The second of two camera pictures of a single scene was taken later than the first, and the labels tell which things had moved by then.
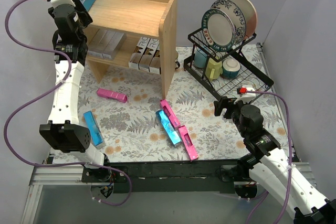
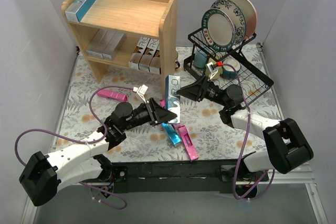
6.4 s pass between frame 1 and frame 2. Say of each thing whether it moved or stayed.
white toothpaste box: stayed
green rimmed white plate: stayed
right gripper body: moved
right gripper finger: moved
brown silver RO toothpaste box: stayed
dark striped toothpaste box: stayed
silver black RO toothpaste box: stayed
